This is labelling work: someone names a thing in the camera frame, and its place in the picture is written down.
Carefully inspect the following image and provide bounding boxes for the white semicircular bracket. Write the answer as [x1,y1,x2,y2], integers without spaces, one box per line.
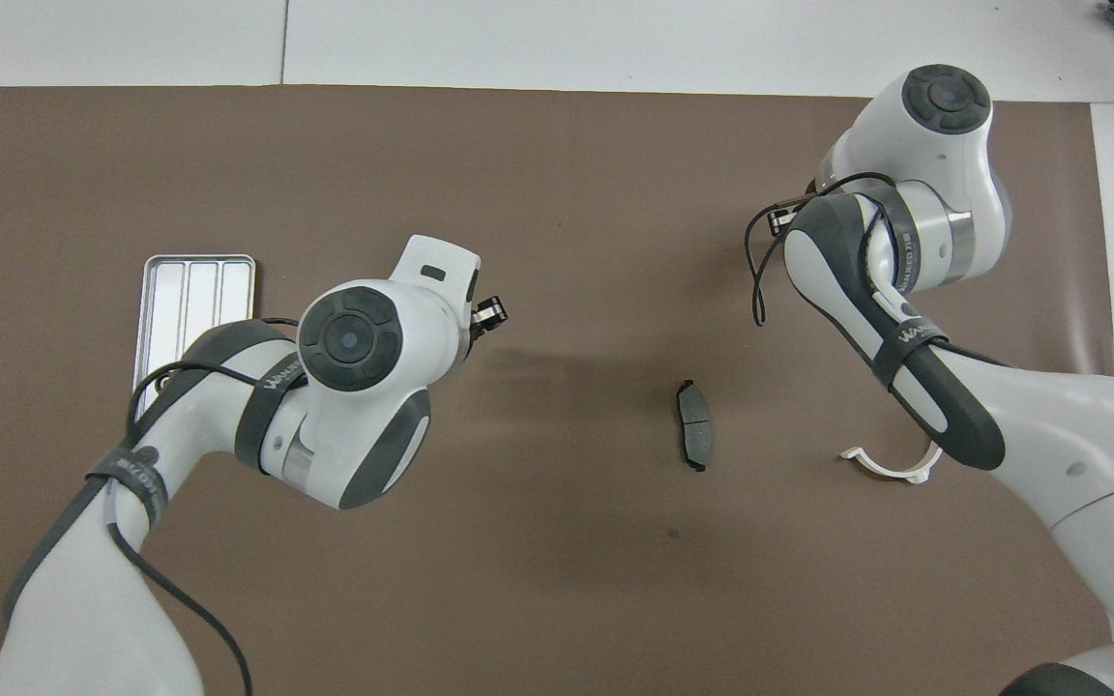
[839,440,945,484]

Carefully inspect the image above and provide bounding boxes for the brown table mat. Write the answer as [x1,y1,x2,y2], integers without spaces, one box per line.
[0,85,1114,696]

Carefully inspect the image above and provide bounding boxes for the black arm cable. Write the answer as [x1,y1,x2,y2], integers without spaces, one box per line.
[746,172,898,328]
[107,317,299,696]

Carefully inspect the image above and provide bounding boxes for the silver metal tray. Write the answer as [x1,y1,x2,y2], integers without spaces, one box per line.
[133,254,258,421]

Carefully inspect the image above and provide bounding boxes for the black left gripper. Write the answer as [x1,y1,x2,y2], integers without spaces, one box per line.
[468,296,510,337]

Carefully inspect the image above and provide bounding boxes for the dark grey curved brake pad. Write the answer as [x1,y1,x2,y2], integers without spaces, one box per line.
[675,379,715,473]

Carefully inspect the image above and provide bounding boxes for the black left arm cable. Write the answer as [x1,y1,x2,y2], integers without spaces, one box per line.
[107,317,299,696]

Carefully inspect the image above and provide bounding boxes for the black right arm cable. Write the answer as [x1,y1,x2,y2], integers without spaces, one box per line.
[746,172,898,328]

